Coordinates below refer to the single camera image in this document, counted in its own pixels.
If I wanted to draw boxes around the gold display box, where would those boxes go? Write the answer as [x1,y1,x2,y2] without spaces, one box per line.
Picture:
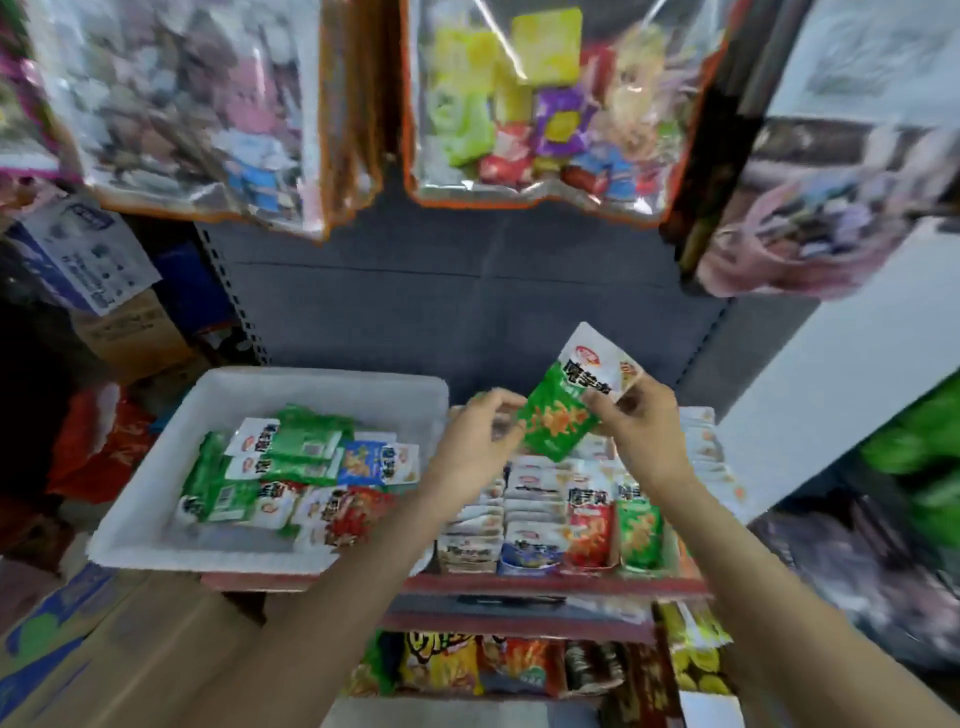
[435,450,509,576]

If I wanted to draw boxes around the dark red white-label carton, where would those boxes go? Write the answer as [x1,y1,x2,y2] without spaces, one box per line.
[615,637,744,728]

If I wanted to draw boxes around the blue print cardboard carton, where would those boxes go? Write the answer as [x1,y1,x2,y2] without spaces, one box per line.
[0,562,212,728]

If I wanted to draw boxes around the hanging yellow green snack bags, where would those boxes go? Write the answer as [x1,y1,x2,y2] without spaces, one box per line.
[660,0,812,279]

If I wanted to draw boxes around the red plastic bag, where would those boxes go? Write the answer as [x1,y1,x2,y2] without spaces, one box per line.
[45,382,159,504]

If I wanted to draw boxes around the person's left forearm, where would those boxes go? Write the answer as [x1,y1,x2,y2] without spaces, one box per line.
[187,495,474,728]

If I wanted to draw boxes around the person's right hand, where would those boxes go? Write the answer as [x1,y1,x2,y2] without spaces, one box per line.
[585,372,699,489]

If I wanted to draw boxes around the orange display box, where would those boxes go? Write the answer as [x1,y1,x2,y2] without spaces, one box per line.
[667,405,752,519]

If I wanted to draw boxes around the person's left hand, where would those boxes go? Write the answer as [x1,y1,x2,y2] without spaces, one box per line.
[420,387,530,519]

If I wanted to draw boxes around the white blue carton box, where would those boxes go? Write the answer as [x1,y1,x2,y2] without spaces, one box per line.
[7,192,164,317]

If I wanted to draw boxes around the orange-edged clear candy bag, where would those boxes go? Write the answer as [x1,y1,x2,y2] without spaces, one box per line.
[772,0,960,129]

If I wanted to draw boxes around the black plastic wrapped bundle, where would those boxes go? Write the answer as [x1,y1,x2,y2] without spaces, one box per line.
[750,502,960,669]

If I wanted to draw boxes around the green display box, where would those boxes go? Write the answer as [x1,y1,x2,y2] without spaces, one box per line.
[612,472,669,576]

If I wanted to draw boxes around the yellow snack packets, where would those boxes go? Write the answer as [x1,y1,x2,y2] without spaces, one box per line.
[660,600,737,695]

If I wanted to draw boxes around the plain brown cardboard carton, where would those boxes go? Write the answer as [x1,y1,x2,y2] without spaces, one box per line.
[72,288,197,384]

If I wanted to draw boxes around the row of orange chip bags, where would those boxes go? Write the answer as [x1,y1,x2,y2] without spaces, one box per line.
[352,630,624,696]

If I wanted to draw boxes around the hanging pastel candy bag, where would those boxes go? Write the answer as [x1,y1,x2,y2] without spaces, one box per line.
[0,0,62,182]

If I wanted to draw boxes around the hanging pink candy bag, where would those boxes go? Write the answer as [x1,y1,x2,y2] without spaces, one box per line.
[694,120,960,302]

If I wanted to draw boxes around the white plastic bin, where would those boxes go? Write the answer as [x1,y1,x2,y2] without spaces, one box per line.
[87,367,452,576]

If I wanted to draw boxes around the orange trimmed colourful candy bag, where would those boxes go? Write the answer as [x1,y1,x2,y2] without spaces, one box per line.
[397,0,737,227]

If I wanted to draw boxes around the person's right forearm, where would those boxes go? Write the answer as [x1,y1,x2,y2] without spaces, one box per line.
[652,465,960,728]

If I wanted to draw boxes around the orange trimmed toy snack bag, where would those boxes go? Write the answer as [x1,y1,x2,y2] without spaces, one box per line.
[22,0,384,242]

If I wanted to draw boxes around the stack of green packs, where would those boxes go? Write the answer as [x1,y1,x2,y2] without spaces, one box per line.
[858,375,960,549]

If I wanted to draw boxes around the red display box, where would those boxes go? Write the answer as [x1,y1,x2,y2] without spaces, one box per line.
[562,465,620,576]

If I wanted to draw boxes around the pile of snack packets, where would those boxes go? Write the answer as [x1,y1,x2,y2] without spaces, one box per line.
[177,405,425,549]

